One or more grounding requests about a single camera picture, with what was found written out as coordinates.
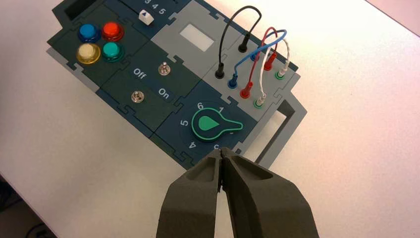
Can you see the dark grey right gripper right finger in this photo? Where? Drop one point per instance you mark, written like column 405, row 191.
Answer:
column 262, row 203

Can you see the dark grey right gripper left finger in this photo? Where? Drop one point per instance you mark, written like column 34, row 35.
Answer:
column 193, row 200

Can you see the green round push button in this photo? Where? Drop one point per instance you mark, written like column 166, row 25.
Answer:
column 112, row 51

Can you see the yellow round push button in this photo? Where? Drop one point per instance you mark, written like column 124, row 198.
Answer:
column 88, row 53

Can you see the red round push button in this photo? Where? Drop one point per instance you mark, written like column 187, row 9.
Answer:
column 112, row 30

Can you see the blue round push button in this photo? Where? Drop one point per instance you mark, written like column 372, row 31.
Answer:
column 88, row 32

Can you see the green rotary pointer knob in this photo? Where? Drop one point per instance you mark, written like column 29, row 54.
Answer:
column 210, row 124

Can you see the blue grey control panel board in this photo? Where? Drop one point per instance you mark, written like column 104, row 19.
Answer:
column 177, row 85

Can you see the white slider knob blue arrow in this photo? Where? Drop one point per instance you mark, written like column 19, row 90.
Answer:
column 146, row 16

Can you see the silver metal toggle switch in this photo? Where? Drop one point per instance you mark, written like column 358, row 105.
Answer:
column 163, row 69
column 137, row 96

